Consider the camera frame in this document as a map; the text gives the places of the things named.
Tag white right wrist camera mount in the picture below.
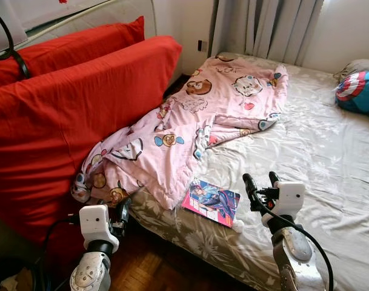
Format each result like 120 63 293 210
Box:
275 181 306 219

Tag Captain America shield pillow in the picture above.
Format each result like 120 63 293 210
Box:
335 70 369 116

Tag red pillow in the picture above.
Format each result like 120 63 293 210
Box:
0 16 146 90
0 35 183 261

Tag black hanging cable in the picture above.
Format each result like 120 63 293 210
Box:
0 3 32 79

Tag small beige floral pillow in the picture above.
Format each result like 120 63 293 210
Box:
334 58 369 82

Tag brown cardboard scraps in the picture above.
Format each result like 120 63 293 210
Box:
0 274 28 291

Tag pink cartoon blanket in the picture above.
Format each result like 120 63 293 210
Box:
71 53 289 211

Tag grey curtain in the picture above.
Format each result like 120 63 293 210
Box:
210 0 325 66

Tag bed with beige floral sheet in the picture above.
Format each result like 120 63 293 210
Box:
127 52 369 291

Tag colourful comic book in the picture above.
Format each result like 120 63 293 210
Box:
181 178 241 228

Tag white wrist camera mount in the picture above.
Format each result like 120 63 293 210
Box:
79 204 120 252
275 181 306 219

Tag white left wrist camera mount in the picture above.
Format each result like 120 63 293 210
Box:
79 204 120 252

